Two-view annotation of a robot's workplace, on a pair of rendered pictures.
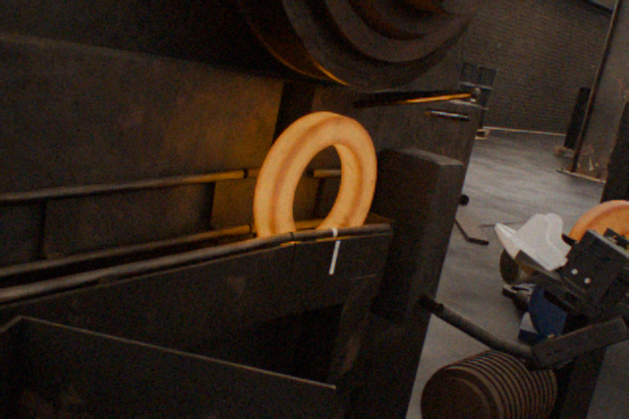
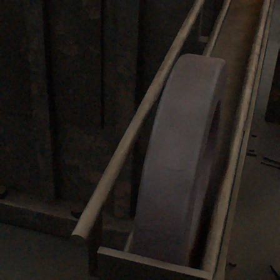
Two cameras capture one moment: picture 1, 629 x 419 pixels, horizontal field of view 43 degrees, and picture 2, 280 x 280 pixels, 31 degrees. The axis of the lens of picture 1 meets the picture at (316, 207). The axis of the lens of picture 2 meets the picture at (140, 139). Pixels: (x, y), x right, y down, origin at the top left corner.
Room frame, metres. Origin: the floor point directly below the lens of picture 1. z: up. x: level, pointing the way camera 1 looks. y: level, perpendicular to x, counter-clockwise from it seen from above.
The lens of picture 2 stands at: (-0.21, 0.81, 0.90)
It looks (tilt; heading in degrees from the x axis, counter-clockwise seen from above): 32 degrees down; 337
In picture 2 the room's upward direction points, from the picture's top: 3 degrees clockwise
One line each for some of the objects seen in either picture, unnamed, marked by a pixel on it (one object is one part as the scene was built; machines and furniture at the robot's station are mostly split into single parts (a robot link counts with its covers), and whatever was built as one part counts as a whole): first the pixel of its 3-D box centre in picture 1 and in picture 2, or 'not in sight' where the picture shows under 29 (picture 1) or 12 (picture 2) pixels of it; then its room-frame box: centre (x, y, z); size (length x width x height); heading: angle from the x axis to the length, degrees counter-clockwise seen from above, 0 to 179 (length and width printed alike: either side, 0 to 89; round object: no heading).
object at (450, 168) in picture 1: (405, 234); not in sight; (1.12, -0.13, 0.68); 0.11 x 0.08 x 0.24; 53
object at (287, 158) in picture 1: (318, 191); not in sight; (0.93, 0.00, 0.75); 0.18 x 0.03 x 0.18; 142
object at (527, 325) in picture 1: (571, 297); not in sight; (2.98, -1.02, 0.17); 0.57 x 0.31 x 0.34; 163
